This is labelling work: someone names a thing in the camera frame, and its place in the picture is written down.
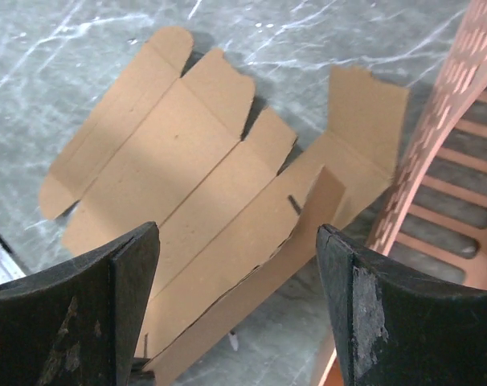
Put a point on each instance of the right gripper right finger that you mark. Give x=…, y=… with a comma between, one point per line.
x=393, y=325

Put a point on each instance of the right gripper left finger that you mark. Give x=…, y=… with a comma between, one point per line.
x=78, y=322

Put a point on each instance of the cardboard box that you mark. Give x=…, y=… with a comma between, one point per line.
x=236, y=217

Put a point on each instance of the orange plastic file organizer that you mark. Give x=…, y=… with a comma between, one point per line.
x=427, y=223

